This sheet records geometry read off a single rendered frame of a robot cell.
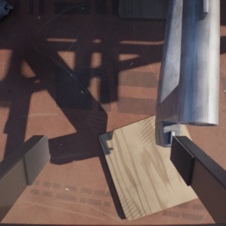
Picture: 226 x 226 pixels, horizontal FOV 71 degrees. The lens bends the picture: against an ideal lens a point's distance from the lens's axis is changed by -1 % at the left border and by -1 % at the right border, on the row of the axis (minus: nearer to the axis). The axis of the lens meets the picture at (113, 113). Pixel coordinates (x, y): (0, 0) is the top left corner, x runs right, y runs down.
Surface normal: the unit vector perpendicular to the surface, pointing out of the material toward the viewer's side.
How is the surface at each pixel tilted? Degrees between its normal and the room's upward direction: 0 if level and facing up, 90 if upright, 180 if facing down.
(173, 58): 29
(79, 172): 0
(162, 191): 0
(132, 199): 0
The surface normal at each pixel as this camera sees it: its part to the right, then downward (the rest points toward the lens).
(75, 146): -0.11, -0.16
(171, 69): -0.15, 0.33
